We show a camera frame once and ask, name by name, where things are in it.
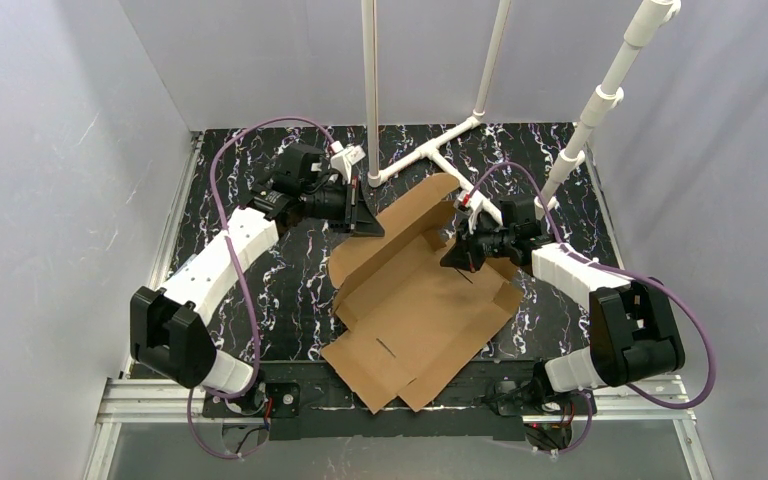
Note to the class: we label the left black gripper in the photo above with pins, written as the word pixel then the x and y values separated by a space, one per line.
pixel 350 204

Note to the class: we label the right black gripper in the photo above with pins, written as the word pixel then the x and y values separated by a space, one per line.
pixel 476 245

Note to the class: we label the brown cardboard box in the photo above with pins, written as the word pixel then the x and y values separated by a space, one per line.
pixel 412 324

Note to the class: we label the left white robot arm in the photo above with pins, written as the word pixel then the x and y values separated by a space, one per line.
pixel 169 324

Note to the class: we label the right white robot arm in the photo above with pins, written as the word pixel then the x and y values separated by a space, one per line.
pixel 633 332

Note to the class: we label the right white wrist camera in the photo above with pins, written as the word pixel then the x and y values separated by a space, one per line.
pixel 468 207

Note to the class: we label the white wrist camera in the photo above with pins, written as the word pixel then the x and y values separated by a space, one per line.
pixel 468 207
pixel 342 159

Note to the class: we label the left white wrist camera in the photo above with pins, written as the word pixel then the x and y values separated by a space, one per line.
pixel 342 159

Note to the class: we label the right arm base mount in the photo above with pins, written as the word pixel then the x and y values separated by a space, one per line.
pixel 575 410

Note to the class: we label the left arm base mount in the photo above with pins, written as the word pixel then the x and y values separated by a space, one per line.
pixel 273 405

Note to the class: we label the aluminium table frame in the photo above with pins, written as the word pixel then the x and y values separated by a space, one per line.
pixel 328 406

